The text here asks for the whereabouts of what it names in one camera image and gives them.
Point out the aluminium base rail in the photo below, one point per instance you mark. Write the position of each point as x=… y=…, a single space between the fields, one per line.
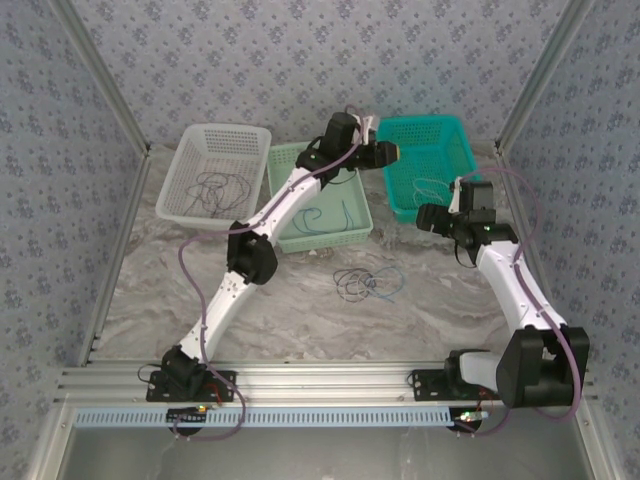
x=325 y=380

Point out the mint green plastic tray basket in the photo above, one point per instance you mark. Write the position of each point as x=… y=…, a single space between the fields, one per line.
x=330 y=210

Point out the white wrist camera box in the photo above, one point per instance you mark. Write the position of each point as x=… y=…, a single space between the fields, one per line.
x=455 y=197
x=367 y=127

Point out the grey metal lower panel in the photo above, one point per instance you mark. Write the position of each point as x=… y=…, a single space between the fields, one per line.
x=320 y=455

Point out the teal perforated plastic basket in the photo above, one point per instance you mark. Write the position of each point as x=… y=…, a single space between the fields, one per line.
x=425 y=150

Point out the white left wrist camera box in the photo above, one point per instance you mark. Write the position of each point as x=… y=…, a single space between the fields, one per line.
x=367 y=127

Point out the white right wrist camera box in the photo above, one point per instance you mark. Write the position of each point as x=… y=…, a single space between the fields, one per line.
x=455 y=197

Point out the small black circuit board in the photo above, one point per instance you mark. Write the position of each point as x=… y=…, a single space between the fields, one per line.
x=187 y=414
x=470 y=417

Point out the white perforated plastic basket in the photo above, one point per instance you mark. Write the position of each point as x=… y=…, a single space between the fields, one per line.
x=220 y=145

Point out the aluminium frame post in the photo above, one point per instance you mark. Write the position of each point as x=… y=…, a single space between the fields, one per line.
x=100 y=75
x=545 y=75

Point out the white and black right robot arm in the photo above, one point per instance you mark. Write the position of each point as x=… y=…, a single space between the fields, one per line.
x=520 y=290

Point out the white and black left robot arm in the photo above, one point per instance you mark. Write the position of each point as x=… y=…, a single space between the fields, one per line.
x=225 y=310

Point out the aluminium table side rail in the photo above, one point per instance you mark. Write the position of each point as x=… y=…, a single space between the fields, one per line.
x=512 y=190
x=120 y=240

